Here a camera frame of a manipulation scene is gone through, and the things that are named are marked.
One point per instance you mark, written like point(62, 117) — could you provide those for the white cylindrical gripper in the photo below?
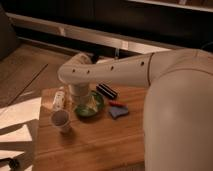
point(79, 94)

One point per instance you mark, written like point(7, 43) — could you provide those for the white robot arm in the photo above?
point(178, 107)

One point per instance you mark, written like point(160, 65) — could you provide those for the green ceramic bowl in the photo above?
point(92, 107)

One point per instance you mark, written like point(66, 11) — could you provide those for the white patterned bottle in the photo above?
point(59, 99)

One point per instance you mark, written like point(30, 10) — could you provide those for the red small object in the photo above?
point(115, 103)

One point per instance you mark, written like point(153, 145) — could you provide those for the blue cloth piece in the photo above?
point(116, 112)

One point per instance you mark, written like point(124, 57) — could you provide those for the wooden cutting board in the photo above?
point(98, 143)

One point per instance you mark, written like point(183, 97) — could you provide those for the white paper sheets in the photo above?
point(18, 131)

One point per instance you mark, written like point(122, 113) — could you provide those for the dark small object bottom left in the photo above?
point(14, 163)

